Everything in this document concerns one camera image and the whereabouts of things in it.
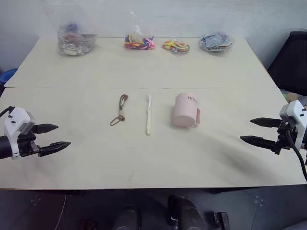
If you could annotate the small dark ribbed shape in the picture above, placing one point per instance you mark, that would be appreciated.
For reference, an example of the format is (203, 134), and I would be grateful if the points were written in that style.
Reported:
(219, 220)

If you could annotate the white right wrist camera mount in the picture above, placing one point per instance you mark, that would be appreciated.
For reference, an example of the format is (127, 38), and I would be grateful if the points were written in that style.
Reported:
(293, 111)

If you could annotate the grey dark rounded shape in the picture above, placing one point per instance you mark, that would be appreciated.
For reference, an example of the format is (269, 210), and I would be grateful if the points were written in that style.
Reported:
(127, 219)

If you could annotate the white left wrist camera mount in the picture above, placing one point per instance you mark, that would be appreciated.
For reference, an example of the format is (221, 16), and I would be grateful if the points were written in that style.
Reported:
(16, 121)

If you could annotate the large dark rounded shape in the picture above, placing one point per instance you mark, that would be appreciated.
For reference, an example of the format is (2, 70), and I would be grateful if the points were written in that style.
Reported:
(185, 212)

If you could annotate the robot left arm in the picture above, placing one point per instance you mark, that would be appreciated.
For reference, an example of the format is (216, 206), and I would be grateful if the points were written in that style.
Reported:
(4, 147)

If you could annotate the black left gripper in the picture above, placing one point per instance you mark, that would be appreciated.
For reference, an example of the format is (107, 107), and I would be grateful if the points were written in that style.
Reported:
(27, 145)

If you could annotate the clear bag of grey packets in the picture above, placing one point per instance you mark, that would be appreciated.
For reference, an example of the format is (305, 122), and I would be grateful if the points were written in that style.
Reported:
(216, 42)

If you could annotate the pink plastic cup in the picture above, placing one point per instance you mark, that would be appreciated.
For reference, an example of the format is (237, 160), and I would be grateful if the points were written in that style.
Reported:
(185, 111)

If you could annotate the blue round container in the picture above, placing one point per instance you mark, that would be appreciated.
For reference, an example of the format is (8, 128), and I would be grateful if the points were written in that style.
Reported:
(7, 76)

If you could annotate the brown cardboard box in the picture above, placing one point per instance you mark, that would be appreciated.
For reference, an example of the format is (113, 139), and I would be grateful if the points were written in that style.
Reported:
(293, 96)

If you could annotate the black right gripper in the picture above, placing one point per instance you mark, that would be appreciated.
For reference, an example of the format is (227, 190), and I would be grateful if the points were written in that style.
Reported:
(285, 137)

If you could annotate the black office chair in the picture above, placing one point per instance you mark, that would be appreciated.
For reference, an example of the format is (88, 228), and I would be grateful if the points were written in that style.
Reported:
(291, 64)

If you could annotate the clear bag of metal clips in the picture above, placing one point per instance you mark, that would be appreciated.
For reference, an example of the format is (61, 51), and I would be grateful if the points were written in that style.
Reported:
(75, 42)

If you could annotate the clear bag of colourful bands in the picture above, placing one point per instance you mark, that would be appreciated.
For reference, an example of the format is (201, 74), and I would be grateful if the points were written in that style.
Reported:
(139, 43)

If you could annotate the cream white toothbrush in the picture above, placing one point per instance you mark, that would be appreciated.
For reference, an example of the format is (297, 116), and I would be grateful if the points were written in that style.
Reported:
(149, 115)

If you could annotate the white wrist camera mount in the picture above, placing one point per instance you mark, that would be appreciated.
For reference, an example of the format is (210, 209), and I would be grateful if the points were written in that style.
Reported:
(293, 111)
(16, 121)

